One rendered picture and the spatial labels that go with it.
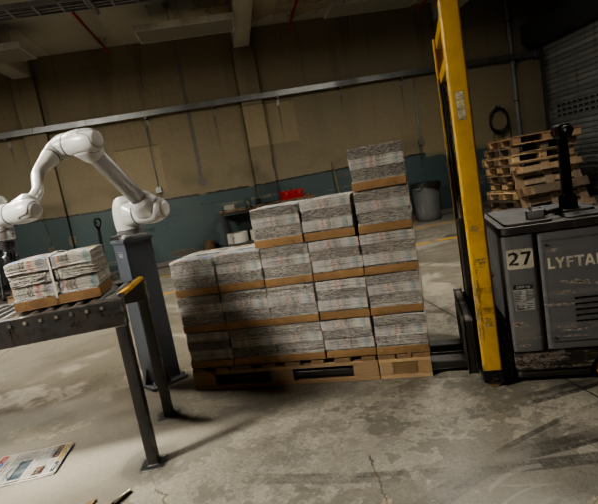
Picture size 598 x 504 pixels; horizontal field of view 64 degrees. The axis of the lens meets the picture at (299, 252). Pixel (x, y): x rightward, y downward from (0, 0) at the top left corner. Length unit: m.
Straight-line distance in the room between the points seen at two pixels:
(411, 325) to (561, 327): 0.72
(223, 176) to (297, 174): 1.46
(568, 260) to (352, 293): 1.07
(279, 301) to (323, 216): 0.56
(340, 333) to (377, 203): 0.76
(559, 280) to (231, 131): 7.79
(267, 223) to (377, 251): 0.63
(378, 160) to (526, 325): 1.10
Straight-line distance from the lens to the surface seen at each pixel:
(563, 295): 2.57
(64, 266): 2.43
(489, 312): 2.49
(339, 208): 2.59
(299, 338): 2.81
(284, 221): 2.67
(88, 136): 2.78
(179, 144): 9.59
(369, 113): 9.98
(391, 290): 2.64
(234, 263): 2.81
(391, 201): 2.56
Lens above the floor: 1.16
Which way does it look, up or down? 8 degrees down
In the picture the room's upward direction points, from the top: 10 degrees counter-clockwise
